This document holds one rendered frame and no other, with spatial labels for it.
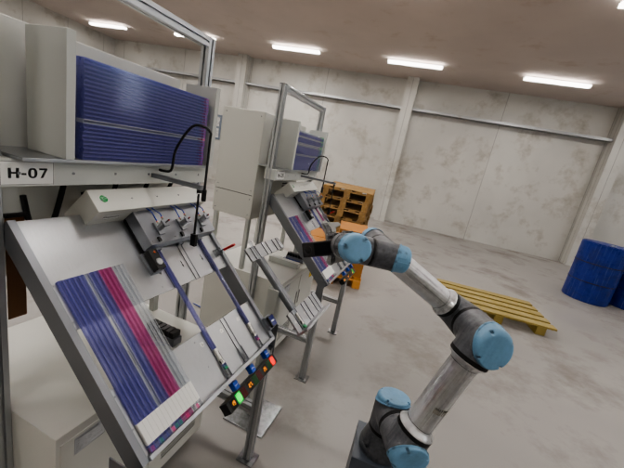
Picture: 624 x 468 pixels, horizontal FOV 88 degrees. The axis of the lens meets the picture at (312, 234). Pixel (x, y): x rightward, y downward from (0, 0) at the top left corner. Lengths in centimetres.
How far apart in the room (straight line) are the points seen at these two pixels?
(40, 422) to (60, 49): 104
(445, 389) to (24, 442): 127
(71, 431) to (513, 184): 992
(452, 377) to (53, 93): 133
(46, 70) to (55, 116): 12
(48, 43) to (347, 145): 916
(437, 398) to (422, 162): 894
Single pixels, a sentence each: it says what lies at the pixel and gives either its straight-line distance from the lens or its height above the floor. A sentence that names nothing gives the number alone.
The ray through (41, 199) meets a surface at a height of 123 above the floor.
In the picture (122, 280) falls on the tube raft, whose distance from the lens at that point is 117.
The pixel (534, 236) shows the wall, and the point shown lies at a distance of 1052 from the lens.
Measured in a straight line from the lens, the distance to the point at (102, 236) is 123.
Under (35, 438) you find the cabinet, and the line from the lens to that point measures 139.
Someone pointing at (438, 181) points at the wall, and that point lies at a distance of 985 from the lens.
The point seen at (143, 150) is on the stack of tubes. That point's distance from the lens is 126.
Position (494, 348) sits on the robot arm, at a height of 112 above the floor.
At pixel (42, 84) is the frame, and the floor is 157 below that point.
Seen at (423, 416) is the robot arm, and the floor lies 85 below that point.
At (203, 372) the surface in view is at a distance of 122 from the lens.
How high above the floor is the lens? 153
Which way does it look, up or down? 14 degrees down
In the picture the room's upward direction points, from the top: 11 degrees clockwise
